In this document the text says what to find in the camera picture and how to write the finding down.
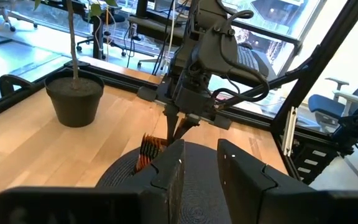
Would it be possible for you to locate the black keyboard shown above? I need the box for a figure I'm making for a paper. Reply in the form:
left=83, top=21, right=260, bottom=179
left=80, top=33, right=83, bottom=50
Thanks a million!
left=236, top=44, right=261, bottom=72

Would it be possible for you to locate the black window frame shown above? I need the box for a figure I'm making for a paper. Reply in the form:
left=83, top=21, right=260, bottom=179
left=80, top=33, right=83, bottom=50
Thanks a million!
left=228, top=0, right=329, bottom=75

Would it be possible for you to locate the black slotted stand base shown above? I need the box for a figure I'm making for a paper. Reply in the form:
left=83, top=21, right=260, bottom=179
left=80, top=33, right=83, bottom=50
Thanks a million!
left=290, top=136, right=340, bottom=185

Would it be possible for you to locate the green plant in black pot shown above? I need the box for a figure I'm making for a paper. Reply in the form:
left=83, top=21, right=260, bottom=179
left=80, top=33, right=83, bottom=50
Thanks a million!
left=33, top=0, right=120, bottom=128

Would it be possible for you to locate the blue white office chair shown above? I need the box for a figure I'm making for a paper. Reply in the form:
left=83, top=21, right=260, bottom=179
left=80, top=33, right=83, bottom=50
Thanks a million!
left=307, top=70, right=358, bottom=133

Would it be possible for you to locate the orange tea packet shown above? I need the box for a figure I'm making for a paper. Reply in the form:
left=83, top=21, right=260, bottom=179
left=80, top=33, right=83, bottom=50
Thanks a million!
left=134, top=133, right=168, bottom=174

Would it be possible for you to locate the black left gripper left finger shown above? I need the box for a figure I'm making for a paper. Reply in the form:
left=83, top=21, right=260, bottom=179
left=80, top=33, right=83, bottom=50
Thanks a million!
left=116, top=139, right=186, bottom=224

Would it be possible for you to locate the black aluminium stand frame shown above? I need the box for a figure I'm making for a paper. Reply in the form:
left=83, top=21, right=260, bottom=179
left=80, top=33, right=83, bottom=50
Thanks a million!
left=271, top=0, right=358, bottom=187

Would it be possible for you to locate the round dark woven placemat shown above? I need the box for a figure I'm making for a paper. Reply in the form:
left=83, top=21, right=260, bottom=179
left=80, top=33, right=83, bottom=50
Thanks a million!
left=95, top=141, right=233, bottom=224

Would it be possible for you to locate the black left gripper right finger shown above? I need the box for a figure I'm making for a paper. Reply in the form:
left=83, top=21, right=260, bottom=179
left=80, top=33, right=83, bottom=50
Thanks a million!
left=216, top=138, right=332, bottom=224

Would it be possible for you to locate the dark office chair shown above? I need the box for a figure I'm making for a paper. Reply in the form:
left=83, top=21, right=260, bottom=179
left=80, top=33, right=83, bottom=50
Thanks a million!
left=75, top=4, right=127, bottom=60

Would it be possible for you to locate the black diagonal strut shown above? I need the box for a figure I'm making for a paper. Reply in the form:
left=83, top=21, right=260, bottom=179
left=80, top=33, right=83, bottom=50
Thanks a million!
left=228, top=60, right=311, bottom=110

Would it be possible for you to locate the black window desk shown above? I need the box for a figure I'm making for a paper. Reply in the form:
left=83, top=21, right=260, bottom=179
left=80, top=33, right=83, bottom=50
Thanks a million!
left=42, top=0, right=189, bottom=60

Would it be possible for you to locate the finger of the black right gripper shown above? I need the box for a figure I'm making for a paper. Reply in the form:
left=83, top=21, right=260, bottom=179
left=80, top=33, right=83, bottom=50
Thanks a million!
left=173, top=116, right=201, bottom=141
left=163, top=104, right=180, bottom=146

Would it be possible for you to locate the silver bracket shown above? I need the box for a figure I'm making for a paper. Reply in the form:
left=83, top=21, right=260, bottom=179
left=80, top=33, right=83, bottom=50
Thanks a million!
left=282, top=106, right=299, bottom=157

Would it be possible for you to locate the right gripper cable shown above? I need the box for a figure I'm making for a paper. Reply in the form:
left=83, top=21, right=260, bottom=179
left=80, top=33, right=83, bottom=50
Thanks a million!
left=211, top=9, right=272, bottom=104

